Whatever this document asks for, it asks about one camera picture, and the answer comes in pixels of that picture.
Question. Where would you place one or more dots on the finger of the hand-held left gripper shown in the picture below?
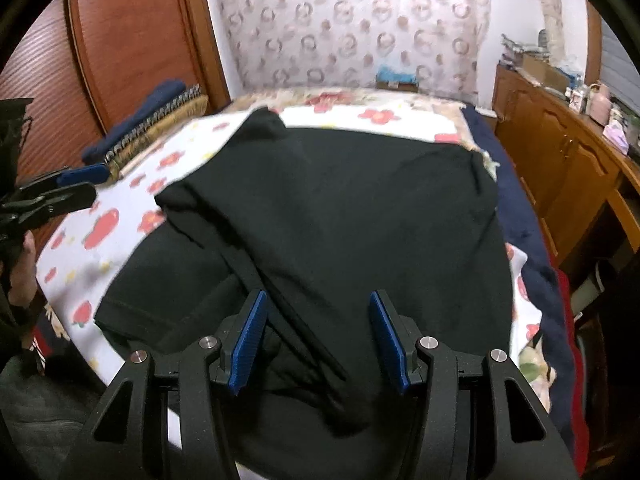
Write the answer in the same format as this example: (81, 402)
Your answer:
(65, 199)
(82, 175)

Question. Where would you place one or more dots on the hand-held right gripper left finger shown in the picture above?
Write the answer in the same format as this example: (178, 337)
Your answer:
(247, 345)

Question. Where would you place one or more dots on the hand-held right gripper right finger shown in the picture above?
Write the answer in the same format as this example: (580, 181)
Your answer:
(390, 345)

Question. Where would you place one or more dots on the black t-shirt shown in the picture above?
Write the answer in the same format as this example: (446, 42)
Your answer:
(350, 210)

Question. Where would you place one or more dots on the person's left hand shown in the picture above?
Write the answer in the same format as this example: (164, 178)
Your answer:
(24, 270)

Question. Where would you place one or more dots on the floral white bed sheet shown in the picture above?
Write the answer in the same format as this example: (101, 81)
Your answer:
(100, 230)

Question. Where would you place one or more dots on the folded navy blue cloth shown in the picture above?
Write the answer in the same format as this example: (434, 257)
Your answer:
(145, 115)

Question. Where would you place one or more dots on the folded grey patterned cloth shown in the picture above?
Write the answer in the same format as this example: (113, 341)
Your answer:
(160, 120)

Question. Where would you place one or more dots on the wooden louvred wardrobe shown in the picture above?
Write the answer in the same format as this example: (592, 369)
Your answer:
(125, 50)

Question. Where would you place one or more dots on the person's red printed garment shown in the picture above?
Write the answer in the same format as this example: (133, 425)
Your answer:
(42, 345)

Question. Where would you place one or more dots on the navy blue blanket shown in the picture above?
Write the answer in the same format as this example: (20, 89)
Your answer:
(535, 240)

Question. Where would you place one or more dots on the red cloth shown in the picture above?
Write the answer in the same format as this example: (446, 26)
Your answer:
(575, 360)

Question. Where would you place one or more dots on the person's grey pants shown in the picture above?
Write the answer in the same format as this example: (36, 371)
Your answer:
(45, 420)

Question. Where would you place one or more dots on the wooden side cabinet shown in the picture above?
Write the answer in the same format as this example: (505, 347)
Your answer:
(560, 160)

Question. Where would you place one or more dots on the blue tissue box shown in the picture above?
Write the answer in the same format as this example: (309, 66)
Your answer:
(397, 77)

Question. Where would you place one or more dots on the pink circle patterned curtain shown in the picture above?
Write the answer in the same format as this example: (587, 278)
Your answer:
(350, 20)

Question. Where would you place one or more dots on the cardboard box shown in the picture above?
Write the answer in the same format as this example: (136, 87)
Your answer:
(545, 72)

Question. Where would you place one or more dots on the pink jar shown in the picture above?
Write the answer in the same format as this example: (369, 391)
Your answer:
(600, 105)

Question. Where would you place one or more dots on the pile of papers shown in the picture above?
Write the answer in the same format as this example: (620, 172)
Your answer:
(520, 50)

